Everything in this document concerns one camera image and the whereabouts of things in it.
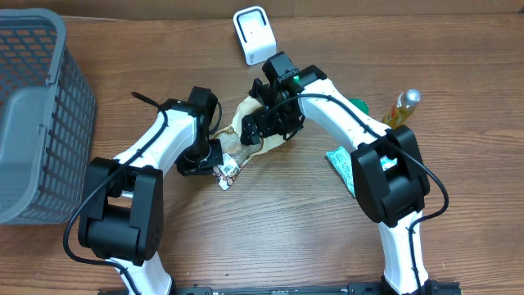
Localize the brown snack pouch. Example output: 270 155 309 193
213 97 284 191

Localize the teal snack packet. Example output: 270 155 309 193
326 146 355 197

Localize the green lid jar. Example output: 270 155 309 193
350 98 369 115

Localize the yellow dish soap bottle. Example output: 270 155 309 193
382 88 422 129

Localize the teal tissue pack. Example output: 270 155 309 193
380 156 398 171

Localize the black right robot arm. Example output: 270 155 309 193
240 52 429 294

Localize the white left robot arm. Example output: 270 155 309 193
78 86 223 294

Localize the white barcode scanner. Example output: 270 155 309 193
233 6 277 66

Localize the grey plastic basket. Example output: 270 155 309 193
1 8 97 225

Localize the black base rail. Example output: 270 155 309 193
98 280 463 295

